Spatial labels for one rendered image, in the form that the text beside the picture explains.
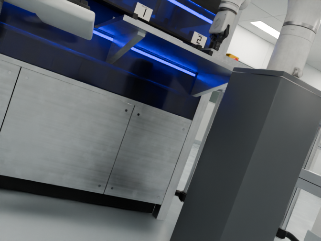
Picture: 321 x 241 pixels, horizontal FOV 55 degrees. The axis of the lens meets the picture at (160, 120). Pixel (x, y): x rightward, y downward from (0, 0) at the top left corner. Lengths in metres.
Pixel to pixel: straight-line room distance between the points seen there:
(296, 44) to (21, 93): 1.12
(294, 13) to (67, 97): 1.00
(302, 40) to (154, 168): 0.98
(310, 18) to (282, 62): 0.17
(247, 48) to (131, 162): 6.45
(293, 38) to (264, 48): 6.98
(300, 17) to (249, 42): 6.66
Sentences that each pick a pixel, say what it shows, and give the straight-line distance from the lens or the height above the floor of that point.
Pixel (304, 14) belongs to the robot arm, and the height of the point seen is 1.09.
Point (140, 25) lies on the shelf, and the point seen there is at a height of 0.87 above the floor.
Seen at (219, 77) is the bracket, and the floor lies 0.85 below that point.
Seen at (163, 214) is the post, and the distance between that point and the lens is 1.84.
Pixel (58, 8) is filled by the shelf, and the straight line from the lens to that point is 0.89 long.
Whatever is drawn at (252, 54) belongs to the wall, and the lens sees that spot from 7.93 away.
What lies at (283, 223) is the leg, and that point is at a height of 0.18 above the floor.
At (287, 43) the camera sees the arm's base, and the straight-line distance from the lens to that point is 1.18.
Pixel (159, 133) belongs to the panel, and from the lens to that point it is 1.65.
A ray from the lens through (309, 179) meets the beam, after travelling 2.09.
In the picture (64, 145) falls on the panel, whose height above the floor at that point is 0.29.
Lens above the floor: 0.64
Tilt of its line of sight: 3 degrees down
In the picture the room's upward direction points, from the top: 20 degrees clockwise
